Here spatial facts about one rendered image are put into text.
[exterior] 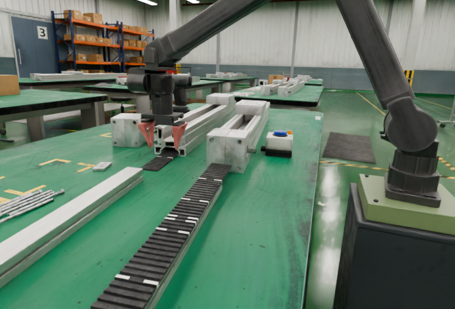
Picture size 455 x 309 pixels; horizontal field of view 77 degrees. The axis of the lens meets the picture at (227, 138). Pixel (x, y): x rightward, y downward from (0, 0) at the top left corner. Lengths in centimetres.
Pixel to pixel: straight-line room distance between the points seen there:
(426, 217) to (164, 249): 44
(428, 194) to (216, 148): 45
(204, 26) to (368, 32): 35
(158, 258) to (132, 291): 5
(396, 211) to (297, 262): 23
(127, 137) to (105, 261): 58
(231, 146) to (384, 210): 36
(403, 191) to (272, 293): 34
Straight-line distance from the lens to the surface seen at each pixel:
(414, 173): 64
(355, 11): 62
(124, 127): 98
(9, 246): 49
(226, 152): 73
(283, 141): 88
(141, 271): 38
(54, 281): 45
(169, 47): 75
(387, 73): 61
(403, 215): 60
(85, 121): 275
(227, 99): 138
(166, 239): 42
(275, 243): 48
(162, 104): 78
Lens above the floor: 104
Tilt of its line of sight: 14 degrees down
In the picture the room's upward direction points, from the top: 2 degrees clockwise
